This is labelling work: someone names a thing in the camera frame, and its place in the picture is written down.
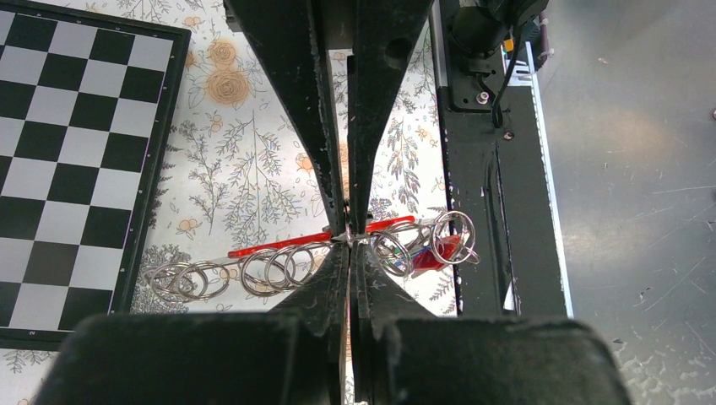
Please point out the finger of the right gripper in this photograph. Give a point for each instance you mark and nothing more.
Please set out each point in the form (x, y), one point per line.
(287, 39)
(385, 36)

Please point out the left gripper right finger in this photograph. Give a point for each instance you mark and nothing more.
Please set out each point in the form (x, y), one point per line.
(403, 354)

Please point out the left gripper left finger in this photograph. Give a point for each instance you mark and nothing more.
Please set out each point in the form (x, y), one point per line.
(291, 354)

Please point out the red key tag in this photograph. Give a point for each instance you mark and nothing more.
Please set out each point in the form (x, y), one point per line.
(438, 255)

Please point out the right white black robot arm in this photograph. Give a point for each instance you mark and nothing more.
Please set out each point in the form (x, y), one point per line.
(473, 35)

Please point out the black white checkerboard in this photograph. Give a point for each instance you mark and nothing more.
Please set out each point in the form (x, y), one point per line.
(87, 102)

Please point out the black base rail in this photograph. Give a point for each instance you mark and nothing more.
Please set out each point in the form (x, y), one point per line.
(497, 168)

